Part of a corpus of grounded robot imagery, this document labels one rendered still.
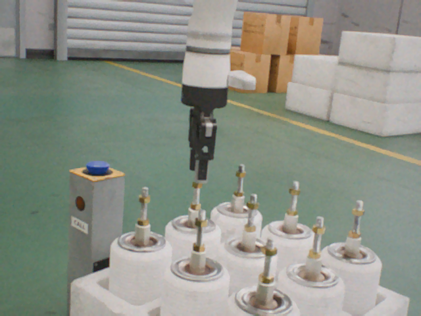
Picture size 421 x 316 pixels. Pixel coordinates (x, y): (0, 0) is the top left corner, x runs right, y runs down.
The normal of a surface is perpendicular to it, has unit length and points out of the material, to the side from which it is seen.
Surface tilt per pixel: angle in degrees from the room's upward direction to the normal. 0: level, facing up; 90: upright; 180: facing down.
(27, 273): 0
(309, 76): 90
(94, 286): 0
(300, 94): 90
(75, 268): 90
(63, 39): 91
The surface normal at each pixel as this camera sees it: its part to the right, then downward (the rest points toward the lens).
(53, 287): 0.08, -0.96
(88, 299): -0.67, 0.14
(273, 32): 0.55, 0.26
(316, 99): -0.84, 0.07
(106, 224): 0.74, 0.23
